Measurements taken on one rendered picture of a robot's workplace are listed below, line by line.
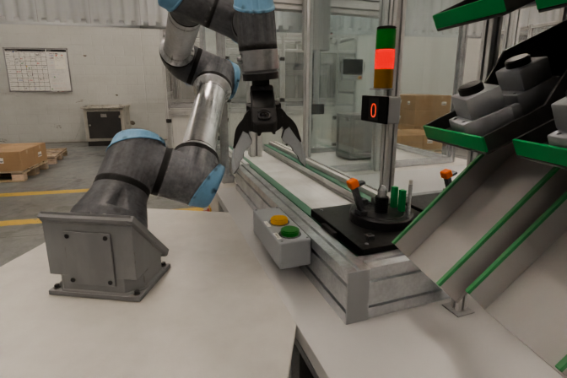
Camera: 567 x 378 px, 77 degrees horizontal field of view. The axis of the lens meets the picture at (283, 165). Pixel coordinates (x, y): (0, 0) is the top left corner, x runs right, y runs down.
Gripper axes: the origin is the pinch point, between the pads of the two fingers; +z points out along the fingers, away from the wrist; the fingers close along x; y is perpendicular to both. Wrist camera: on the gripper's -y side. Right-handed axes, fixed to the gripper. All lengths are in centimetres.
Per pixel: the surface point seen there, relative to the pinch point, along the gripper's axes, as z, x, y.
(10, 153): 69, 317, 420
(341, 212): 14.1, -16.5, 6.6
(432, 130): -10.4, -23.7, -21.3
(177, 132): 79, 119, 513
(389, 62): -19.4, -34.4, 21.7
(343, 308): 21.1, -10.0, -18.4
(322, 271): 18.1, -8.0, -10.8
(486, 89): -16.7, -27.1, -27.8
